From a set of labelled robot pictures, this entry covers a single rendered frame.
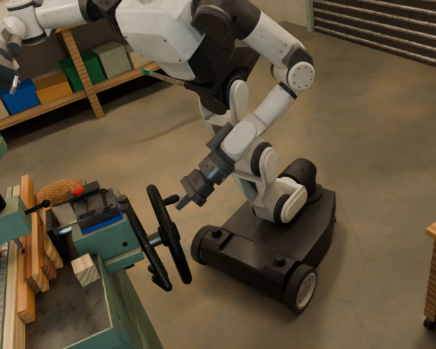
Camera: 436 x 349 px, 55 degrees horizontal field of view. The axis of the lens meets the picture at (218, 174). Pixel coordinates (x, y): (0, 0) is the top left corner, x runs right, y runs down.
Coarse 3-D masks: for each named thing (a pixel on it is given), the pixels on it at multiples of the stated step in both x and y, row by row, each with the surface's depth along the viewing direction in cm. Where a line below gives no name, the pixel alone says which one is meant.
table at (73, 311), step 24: (72, 240) 107; (96, 264) 99; (120, 264) 103; (72, 288) 94; (96, 288) 93; (48, 312) 90; (72, 312) 89; (96, 312) 87; (48, 336) 85; (72, 336) 84; (96, 336) 83; (120, 336) 88
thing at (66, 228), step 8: (48, 216) 101; (48, 224) 99; (56, 224) 103; (64, 224) 103; (72, 224) 103; (48, 232) 97; (56, 232) 100; (64, 232) 102; (56, 240) 99; (64, 240) 105; (56, 248) 100; (64, 248) 102; (64, 256) 102
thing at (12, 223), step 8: (8, 200) 97; (16, 200) 96; (8, 208) 94; (16, 208) 93; (24, 208) 98; (0, 216) 92; (8, 216) 93; (16, 216) 93; (24, 216) 96; (0, 224) 93; (8, 224) 94; (16, 224) 94; (24, 224) 95; (0, 232) 94; (8, 232) 94; (16, 232) 95; (24, 232) 96; (0, 240) 95; (8, 240) 95
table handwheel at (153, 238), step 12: (156, 192) 108; (156, 204) 104; (156, 216) 127; (168, 216) 103; (168, 228) 102; (156, 240) 113; (168, 240) 102; (180, 252) 102; (180, 264) 103; (180, 276) 118
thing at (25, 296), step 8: (24, 176) 130; (24, 184) 126; (32, 184) 131; (24, 192) 123; (32, 192) 128; (24, 200) 119; (32, 200) 124; (24, 264) 98; (24, 280) 93; (24, 288) 91; (24, 296) 89; (32, 296) 93; (24, 304) 88; (32, 304) 91; (24, 312) 87; (32, 312) 89; (24, 320) 88; (32, 320) 89
